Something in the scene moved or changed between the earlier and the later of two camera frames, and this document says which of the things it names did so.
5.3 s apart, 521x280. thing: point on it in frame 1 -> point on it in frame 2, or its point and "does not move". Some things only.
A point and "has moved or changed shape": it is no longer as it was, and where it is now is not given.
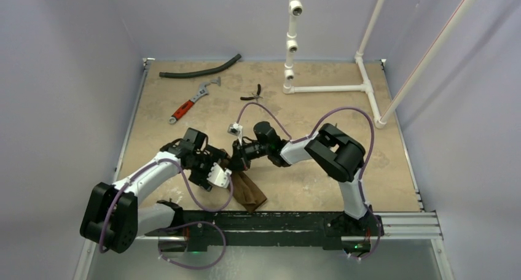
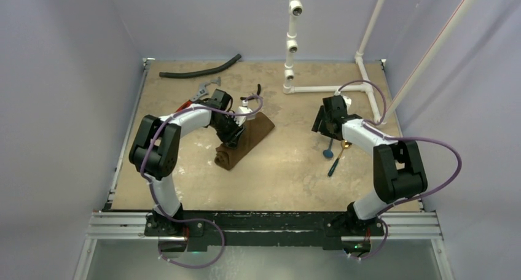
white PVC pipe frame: (296, 5) does not move
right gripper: (242, 154) -> (323, 126)
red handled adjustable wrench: (203, 91) does not move
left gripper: (201, 179) -> (231, 140)
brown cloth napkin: (246, 193) has moved or changed shape
